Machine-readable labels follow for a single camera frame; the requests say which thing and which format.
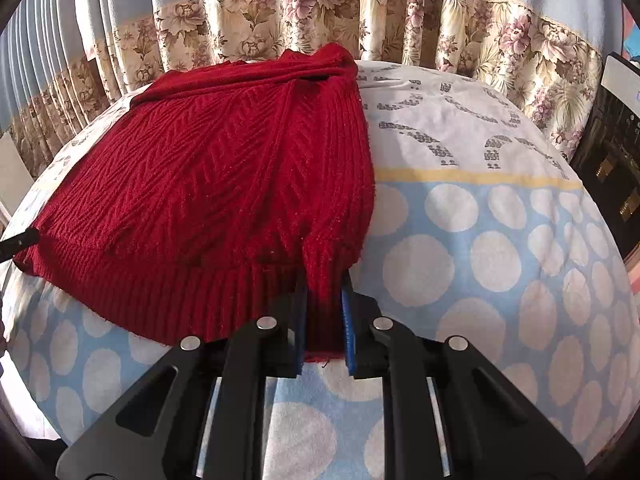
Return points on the dotted printed bed sheet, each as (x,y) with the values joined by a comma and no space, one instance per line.
(475,210)

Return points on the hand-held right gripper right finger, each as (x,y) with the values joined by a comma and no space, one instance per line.
(348,330)

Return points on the blue floral curtain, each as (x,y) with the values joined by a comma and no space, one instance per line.
(400,10)
(35,60)

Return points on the red knitted sweater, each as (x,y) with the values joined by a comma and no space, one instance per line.
(200,185)

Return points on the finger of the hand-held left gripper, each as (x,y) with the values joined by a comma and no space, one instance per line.
(17,243)

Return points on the white board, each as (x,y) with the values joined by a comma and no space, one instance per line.
(11,157)

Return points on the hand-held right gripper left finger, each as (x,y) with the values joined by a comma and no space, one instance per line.
(300,320)

